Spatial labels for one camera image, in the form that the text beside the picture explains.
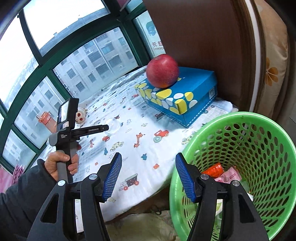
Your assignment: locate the clear plastic dome lid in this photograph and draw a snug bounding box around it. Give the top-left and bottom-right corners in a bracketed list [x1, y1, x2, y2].
[105, 118, 121, 136]

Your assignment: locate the pink snack wrapper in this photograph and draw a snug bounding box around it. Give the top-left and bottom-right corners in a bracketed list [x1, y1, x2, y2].
[215, 167, 242, 184]

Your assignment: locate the orange wrapper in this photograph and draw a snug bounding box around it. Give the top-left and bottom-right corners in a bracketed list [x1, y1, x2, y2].
[202, 163, 224, 178]

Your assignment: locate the dark sleeve left forearm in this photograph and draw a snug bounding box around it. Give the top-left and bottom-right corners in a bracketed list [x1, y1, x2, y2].
[0, 159, 56, 240]

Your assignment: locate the person's left hand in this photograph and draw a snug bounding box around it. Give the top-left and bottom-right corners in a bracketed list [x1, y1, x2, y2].
[44, 144, 81, 181]

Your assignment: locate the round plush toy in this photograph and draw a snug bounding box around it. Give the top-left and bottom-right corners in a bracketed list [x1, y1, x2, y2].
[75, 107, 88, 124]

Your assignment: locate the orange plastic water bottle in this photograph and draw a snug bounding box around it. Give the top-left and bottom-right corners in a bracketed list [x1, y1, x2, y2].
[36, 111, 57, 133]

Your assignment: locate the cartoon print bed sheet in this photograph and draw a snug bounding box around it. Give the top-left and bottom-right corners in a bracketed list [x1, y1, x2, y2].
[73, 68, 233, 221]

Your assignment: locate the blue patterned tissue box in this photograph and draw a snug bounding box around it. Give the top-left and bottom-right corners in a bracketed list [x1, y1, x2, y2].
[135, 67, 217, 128]

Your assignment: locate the quilted beige blanket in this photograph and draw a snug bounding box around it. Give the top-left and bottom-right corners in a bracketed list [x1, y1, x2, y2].
[106, 210, 180, 241]

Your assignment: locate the green plastic basket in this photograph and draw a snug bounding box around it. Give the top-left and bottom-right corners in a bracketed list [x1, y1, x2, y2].
[183, 112, 295, 240]

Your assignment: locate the red apple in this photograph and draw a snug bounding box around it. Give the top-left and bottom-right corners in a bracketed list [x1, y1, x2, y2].
[146, 54, 179, 89]

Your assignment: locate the floral beige pillow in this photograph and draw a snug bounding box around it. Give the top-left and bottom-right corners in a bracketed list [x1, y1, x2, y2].
[255, 1, 289, 120]

